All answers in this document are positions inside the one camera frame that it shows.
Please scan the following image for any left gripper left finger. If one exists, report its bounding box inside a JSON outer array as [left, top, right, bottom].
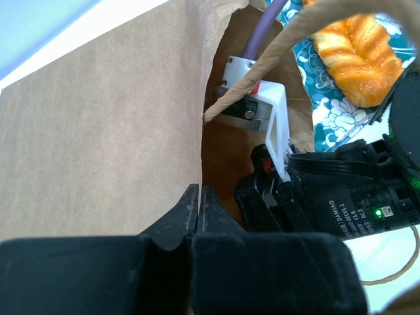
[[1, 184, 199, 314]]

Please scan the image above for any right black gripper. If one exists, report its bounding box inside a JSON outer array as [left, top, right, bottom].
[[234, 144, 394, 240]]

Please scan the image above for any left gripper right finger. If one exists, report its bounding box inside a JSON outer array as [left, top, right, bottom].
[[192, 186, 368, 314]]

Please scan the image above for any orange braided fake bread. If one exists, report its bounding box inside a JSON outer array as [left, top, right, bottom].
[[310, 14, 404, 108]]

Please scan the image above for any brown paper bag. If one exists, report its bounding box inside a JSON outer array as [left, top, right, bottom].
[[0, 0, 420, 315]]

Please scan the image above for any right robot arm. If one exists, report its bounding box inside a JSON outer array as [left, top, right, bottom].
[[234, 61, 419, 240]]

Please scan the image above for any teal floral tray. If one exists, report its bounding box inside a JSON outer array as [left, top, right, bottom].
[[278, 1, 417, 152]]

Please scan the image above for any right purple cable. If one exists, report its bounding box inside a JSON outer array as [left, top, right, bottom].
[[241, 0, 289, 63]]

